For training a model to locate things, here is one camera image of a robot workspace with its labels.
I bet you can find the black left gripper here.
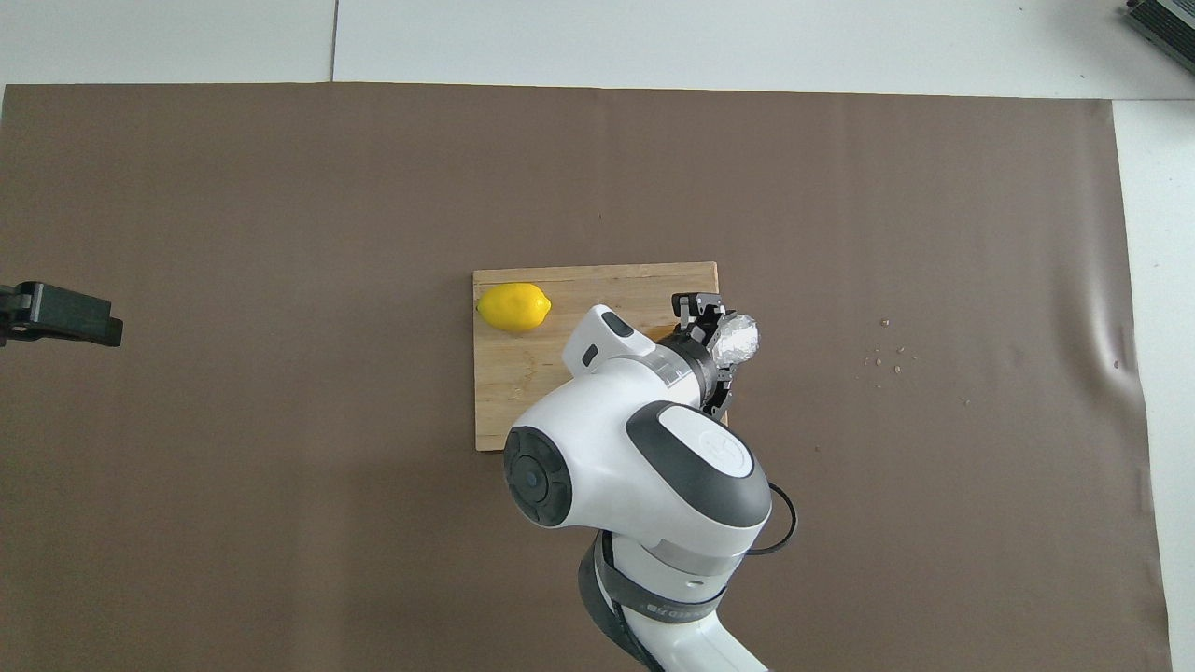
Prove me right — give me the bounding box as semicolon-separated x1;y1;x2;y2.
0;283;124;348

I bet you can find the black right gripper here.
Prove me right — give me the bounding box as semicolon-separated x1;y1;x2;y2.
665;291;736;419

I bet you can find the small clear textured cup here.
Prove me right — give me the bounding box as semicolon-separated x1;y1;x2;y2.
711;313;761;367

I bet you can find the wooden cutting board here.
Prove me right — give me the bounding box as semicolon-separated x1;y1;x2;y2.
472;262;721;453

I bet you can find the yellow lemon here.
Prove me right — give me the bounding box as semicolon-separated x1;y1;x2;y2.
476;283;553;333

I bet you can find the brown paper table mat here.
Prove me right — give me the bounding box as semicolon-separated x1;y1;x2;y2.
0;82;1173;672

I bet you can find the grey ribbed device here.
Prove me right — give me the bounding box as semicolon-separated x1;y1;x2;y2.
1123;0;1195;52

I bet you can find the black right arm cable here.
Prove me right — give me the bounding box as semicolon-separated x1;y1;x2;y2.
747;481;799;556

